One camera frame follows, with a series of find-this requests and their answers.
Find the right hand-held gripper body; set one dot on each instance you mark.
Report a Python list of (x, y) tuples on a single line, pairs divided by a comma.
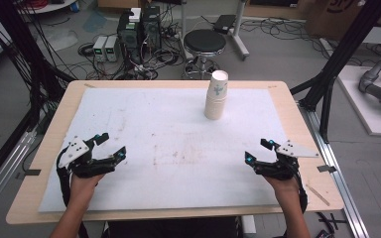
[(292, 150)]

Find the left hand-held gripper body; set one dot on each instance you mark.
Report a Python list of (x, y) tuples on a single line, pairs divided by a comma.
[(74, 151)]

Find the stack of paper cups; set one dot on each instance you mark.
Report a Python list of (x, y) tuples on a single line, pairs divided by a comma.
[(215, 99)]

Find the person's left hand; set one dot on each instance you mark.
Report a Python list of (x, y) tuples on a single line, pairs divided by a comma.
[(82, 186)]

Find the person's right hand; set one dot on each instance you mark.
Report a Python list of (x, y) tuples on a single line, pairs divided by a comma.
[(284, 187)]

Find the black tape piece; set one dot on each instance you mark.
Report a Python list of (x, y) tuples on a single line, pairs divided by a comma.
[(29, 172), (326, 168)]

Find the light wooden table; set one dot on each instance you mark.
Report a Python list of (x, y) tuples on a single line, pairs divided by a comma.
[(314, 185)]

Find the white foam mat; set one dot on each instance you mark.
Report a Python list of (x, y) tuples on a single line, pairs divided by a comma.
[(165, 132)]

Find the thin wooden stick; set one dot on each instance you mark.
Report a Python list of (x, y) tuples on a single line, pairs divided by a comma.
[(317, 195)]

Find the white floor board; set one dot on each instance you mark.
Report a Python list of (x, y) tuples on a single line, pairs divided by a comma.
[(370, 112)]

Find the grey power supply unit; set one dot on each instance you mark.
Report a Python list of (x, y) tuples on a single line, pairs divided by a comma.
[(100, 49), (111, 48)]

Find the person's dark clothing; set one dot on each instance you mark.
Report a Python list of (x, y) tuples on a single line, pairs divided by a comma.
[(172, 229)]

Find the black computer tower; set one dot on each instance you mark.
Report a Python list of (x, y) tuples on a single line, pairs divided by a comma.
[(129, 36), (151, 28)]

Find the white metal stand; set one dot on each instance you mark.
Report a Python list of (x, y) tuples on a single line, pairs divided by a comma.
[(239, 36)]

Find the black round stool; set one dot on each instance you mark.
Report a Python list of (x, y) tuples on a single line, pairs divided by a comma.
[(205, 41)]

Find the flat black device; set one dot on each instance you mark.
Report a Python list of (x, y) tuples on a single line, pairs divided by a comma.
[(225, 23)]

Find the small white box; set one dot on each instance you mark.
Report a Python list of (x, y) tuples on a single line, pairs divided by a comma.
[(135, 15)]

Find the blue tape roll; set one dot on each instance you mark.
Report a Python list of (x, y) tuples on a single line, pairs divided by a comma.
[(75, 6)]

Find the brown cardboard box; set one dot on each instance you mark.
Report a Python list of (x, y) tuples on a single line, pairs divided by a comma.
[(330, 18)]

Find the white round table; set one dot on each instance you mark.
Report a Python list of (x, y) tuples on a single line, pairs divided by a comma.
[(53, 6)]

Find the aluminium floor rail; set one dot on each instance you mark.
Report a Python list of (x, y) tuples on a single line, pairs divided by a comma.
[(6, 168), (340, 185)]

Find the black floor bracket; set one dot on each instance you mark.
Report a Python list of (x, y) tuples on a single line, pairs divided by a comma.
[(330, 223)]

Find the black metal frame post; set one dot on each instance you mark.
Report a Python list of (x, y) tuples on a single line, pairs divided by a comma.
[(23, 56), (344, 49)]

